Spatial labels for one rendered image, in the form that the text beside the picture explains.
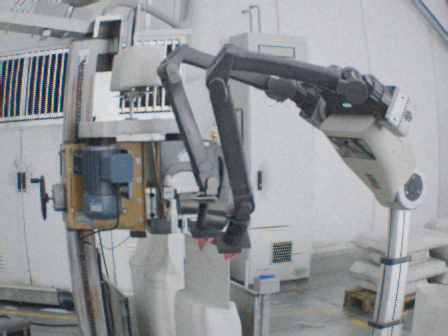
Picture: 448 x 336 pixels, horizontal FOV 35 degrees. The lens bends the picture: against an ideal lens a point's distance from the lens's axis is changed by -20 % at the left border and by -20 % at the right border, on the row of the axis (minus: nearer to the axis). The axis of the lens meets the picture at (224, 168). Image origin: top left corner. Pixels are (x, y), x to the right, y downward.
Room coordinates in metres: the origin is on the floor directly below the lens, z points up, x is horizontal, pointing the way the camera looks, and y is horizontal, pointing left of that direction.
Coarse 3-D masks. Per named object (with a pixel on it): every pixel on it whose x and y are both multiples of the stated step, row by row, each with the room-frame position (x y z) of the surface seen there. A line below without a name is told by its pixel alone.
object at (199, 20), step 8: (184, 0) 6.31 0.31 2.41; (200, 0) 6.26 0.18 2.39; (208, 0) 6.28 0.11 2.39; (216, 0) 6.34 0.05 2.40; (184, 8) 6.31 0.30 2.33; (200, 8) 6.26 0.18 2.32; (208, 8) 6.28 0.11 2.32; (216, 8) 6.34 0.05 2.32; (200, 16) 6.26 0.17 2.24; (208, 16) 6.28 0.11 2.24; (216, 16) 6.34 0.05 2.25; (192, 24) 6.27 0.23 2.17; (200, 24) 6.26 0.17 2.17; (208, 24) 6.28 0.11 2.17; (216, 24) 6.34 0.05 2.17
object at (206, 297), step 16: (192, 240) 2.95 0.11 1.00; (192, 256) 2.96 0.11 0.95; (208, 256) 2.77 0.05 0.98; (192, 272) 2.97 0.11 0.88; (208, 272) 2.78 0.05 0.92; (224, 272) 2.62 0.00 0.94; (192, 288) 2.97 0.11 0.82; (208, 288) 2.78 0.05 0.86; (224, 288) 2.62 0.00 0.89; (176, 304) 2.89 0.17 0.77; (192, 304) 2.70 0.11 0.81; (208, 304) 2.69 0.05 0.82; (224, 304) 2.63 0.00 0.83; (176, 320) 2.89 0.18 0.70; (192, 320) 2.69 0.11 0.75; (208, 320) 2.63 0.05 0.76; (224, 320) 2.65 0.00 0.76
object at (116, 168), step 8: (104, 160) 2.76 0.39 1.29; (112, 160) 2.73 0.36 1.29; (120, 160) 2.76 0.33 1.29; (128, 160) 2.78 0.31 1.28; (104, 168) 2.76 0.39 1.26; (112, 168) 2.73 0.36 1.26; (120, 168) 2.76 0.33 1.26; (128, 168) 2.78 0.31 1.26; (104, 176) 2.76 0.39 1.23; (112, 176) 2.73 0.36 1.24; (120, 176) 2.76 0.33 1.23; (128, 176) 2.78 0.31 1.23
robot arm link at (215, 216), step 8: (208, 208) 2.45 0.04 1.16; (216, 208) 2.45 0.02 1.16; (224, 208) 2.46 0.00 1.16; (232, 208) 2.47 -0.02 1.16; (240, 208) 2.41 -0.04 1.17; (248, 208) 2.41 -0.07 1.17; (208, 216) 2.45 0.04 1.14; (216, 216) 2.45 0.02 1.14; (224, 216) 2.46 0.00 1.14; (240, 216) 2.43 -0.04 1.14; (248, 216) 2.42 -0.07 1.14; (208, 224) 2.46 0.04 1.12; (216, 224) 2.46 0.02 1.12; (224, 224) 2.46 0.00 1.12
